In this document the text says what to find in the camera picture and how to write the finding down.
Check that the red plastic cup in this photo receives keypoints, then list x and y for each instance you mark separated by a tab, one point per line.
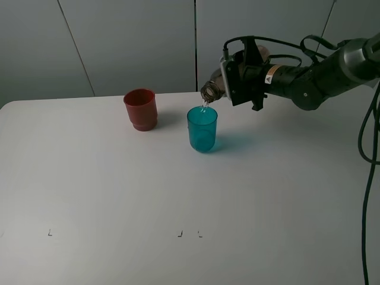
142	110

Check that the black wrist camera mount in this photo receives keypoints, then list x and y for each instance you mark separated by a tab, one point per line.
235	89

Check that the smoky transparent water bottle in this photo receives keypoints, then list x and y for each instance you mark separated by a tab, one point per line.
214	88

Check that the teal transparent plastic cup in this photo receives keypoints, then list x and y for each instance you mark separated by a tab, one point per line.
202	126

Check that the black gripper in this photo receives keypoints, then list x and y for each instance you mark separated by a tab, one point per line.
258	74

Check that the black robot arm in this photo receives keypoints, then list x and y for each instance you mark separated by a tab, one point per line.
353	63

